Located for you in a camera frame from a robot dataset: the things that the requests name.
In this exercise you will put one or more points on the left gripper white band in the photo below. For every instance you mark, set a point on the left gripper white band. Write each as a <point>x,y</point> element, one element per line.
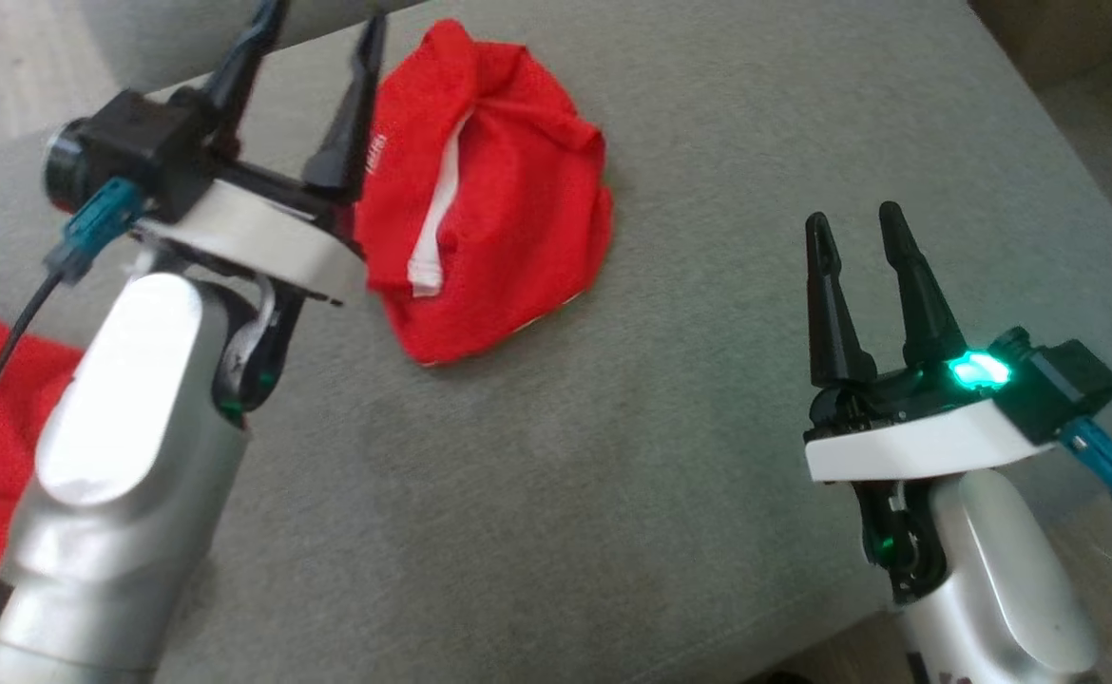
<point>261,237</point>

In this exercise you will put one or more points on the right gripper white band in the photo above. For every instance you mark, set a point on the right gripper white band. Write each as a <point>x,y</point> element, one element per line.
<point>898,446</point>

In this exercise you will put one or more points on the red shorts white stripe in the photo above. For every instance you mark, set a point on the red shorts white stripe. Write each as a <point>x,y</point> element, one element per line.
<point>508,209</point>

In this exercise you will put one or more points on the red Bulls basketball jersey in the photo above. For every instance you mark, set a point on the red Bulls basketball jersey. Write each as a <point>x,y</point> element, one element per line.
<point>5,399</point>

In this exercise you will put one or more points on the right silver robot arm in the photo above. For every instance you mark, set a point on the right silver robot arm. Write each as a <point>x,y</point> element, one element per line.
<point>1003,589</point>

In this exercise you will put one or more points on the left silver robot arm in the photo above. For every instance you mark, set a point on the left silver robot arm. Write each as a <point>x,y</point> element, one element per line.
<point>119,494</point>

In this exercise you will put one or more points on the grey sofa seat cushion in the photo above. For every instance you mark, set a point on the grey sofa seat cushion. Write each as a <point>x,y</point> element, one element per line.
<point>613,494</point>

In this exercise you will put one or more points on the mustard yellow furniture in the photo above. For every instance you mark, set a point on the mustard yellow furniture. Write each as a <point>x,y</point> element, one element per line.
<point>1050,33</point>

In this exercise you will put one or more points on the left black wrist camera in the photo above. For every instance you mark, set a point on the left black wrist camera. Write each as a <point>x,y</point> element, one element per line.
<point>138,142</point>

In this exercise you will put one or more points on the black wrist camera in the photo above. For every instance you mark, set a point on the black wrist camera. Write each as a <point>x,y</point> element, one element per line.
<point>1060,385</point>
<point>138,142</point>

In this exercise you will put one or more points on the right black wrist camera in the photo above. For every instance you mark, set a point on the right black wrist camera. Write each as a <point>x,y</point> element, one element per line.
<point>1060,385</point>

